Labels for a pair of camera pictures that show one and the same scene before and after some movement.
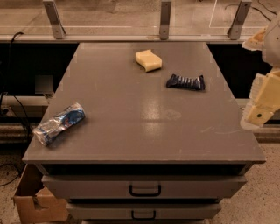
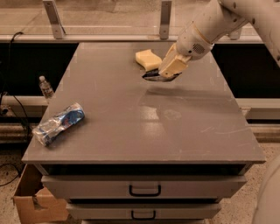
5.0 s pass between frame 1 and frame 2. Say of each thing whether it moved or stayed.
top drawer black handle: stayed
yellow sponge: stayed
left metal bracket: stayed
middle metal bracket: stayed
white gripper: moved
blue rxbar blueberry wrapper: moved
